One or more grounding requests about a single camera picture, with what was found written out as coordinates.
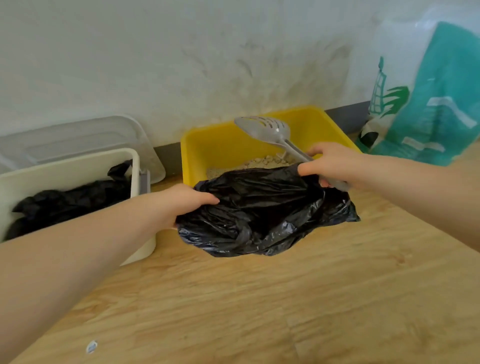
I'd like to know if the person's right hand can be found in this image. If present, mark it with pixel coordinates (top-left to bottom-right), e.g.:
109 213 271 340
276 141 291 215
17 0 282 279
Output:
297 141 367 188

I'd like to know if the person's left hand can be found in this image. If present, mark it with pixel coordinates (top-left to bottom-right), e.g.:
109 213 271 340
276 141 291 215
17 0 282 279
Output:
131 183 220 230

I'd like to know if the beige cat litter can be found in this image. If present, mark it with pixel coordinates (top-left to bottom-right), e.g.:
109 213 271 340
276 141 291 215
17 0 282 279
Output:
206 154 301 180

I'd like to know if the grey slotted litter scoop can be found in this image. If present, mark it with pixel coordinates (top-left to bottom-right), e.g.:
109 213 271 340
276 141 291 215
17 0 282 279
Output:
233 116 352 192

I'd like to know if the yellow litter box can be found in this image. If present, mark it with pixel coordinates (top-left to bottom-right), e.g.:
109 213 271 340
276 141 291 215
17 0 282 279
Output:
180 105 363 188

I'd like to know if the black plastic garbage bag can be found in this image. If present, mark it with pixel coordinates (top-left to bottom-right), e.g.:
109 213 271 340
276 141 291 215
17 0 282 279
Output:
175 163 361 258

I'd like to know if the translucent white bin lid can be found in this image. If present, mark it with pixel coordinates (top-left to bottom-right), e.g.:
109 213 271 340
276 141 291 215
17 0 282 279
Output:
0 115 167 185

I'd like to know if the teal white litter bag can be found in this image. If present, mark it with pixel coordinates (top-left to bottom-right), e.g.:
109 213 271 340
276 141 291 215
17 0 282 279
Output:
354 3 480 167

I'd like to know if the person's left forearm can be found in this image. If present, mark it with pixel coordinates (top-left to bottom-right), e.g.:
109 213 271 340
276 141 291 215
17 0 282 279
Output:
0 198 160 364

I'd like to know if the person's right forearm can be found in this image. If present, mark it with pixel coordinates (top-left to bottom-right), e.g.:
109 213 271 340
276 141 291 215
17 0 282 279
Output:
352 153 480 253

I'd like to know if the cream plastic storage bin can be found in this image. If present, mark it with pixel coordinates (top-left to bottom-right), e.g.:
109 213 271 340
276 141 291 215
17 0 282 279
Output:
0 148 157 266

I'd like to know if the dark grey skirting board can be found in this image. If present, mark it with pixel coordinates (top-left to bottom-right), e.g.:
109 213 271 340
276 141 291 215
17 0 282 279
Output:
153 101 370 177

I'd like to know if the pile of black plastic bags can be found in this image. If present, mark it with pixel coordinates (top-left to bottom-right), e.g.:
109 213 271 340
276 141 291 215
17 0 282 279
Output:
3 160 134 241

